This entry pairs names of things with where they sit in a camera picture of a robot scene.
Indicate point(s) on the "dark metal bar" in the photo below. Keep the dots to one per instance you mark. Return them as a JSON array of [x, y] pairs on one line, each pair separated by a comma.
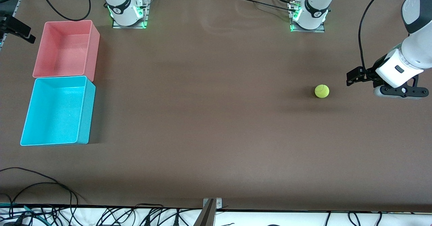
[[206, 217]]

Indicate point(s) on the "yellow tennis ball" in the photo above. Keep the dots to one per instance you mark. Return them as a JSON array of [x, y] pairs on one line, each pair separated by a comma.
[[322, 91]]

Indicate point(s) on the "pink plastic bin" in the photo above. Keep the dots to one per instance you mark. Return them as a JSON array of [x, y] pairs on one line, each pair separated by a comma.
[[67, 50]]

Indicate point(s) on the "grey metal bracket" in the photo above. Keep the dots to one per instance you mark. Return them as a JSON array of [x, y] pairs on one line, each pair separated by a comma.
[[218, 203]]

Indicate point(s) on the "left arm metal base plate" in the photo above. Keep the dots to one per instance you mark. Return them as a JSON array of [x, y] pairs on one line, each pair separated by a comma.
[[320, 30]]

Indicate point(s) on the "blue plastic bin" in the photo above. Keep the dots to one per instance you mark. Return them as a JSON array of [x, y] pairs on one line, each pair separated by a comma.
[[54, 114]]

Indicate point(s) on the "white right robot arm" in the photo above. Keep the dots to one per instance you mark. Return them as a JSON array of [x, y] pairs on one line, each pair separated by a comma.
[[121, 3]]

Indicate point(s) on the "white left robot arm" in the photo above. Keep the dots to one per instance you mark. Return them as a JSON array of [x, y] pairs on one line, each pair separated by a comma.
[[416, 47]]

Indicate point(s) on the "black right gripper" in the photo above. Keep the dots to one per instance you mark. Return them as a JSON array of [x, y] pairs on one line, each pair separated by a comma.
[[12, 25]]

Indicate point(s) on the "black power plug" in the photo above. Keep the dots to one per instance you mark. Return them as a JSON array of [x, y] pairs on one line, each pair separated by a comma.
[[176, 220], [147, 221]]

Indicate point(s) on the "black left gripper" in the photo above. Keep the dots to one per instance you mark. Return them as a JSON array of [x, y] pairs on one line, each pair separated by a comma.
[[372, 72]]

